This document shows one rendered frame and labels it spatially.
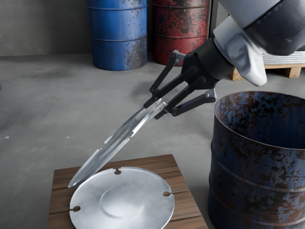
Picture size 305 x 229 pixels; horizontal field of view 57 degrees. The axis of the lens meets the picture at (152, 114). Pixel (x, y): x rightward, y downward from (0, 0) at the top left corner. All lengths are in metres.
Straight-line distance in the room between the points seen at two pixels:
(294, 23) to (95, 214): 0.64
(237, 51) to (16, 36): 3.28
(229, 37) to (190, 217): 0.49
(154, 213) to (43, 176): 0.86
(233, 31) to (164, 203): 0.51
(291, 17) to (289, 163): 0.59
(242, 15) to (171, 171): 0.62
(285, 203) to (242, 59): 0.65
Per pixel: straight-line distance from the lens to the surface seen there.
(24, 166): 1.65
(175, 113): 0.59
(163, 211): 0.80
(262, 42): 0.42
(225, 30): 0.51
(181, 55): 0.55
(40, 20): 3.52
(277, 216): 1.07
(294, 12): 0.41
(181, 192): 0.86
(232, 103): 1.20
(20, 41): 3.63
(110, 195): 0.84
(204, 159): 1.58
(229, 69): 0.53
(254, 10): 0.40
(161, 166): 0.94
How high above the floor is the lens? 0.94
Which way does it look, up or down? 28 degrees down
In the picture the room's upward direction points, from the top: straight up
